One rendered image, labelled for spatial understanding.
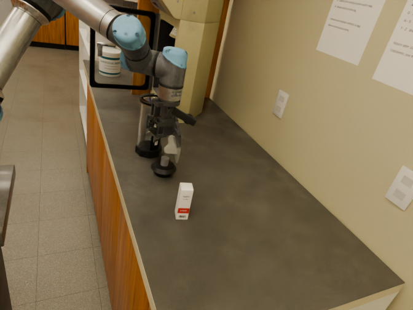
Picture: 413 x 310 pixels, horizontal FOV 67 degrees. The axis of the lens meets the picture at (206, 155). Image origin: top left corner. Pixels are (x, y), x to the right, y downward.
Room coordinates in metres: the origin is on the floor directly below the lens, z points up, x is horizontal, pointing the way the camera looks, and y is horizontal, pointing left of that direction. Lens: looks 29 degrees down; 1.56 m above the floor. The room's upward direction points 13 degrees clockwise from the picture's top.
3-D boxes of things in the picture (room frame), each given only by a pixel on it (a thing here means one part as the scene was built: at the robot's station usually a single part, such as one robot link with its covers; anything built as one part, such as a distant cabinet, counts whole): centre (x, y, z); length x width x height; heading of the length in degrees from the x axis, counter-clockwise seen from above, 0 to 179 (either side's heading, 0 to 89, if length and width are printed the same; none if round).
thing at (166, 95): (0.93, 0.15, 1.25); 0.08 x 0.08 x 0.05
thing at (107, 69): (1.56, 0.53, 1.19); 0.30 x 0.01 x 0.40; 119
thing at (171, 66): (0.93, 0.16, 1.33); 0.09 x 0.08 x 0.11; 88
